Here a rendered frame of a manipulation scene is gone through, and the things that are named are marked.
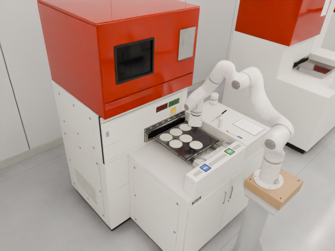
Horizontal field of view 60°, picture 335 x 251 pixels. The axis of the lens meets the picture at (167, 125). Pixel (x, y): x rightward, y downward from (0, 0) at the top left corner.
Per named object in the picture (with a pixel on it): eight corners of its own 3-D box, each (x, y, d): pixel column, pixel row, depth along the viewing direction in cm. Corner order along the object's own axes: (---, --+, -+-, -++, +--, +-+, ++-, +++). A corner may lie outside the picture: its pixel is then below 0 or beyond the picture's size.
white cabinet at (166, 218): (130, 223, 263) (127, 154, 217) (200, 175, 319) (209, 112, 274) (179, 275, 225) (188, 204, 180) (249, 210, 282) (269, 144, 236)
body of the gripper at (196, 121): (189, 114, 207) (187, 127, 213) (203, 115, 206) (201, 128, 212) (189, 108, 213) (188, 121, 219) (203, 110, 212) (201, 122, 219)
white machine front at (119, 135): (102, 163, 207) (97, 116, 184) (182, 123, 254) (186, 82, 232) (105, 165, 205) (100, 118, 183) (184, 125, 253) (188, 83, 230)
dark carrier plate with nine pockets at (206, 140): (154, 137, 224) (154, 136, 223) (185, 121, 244) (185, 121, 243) (186, 159, 203) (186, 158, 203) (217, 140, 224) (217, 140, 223)
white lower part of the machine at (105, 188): (72, 190, 292) (59, 123, 247) (136, 156, 340) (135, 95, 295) (111, 236, 251) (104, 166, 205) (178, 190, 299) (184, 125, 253)
